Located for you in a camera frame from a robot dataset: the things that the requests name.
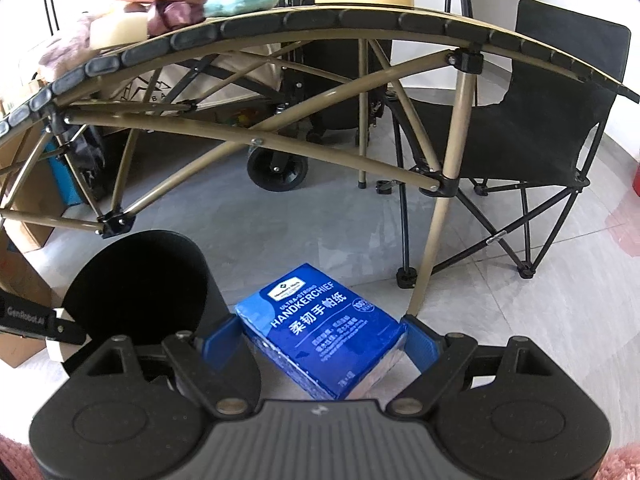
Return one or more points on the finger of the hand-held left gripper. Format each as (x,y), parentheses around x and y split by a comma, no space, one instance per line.
(70,331)

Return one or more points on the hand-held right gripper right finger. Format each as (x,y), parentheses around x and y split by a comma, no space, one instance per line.
(420,342)

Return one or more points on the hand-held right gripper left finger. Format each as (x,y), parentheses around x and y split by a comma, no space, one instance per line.
(220,336)

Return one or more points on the black round bin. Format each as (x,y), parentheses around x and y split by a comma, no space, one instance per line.
(140,285)

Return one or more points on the blue tissue packet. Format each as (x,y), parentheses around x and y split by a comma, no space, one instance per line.
(320,325)

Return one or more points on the teal plush toy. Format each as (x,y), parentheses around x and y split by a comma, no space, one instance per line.
(240,0)

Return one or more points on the brown cardboard box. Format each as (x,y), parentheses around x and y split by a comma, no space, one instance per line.
(20,185)
(20,290)

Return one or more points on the blue box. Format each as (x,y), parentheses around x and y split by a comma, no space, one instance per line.
(67,180)

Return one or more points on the beige canvas wagon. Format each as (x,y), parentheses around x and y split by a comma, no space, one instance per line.
(260,175)

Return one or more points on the black bag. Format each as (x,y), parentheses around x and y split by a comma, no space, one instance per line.
(92,160)

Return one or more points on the black folding chair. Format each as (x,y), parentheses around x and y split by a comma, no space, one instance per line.
(550,110)

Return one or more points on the black suitcase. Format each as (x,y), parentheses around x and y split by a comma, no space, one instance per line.
(340,85)

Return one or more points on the cream sponge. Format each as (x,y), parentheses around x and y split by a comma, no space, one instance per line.
(117,30)

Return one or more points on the purple satin cloth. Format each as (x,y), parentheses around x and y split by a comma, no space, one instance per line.
(170,15)

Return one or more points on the khaki folding table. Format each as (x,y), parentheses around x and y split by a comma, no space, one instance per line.
(300,16)

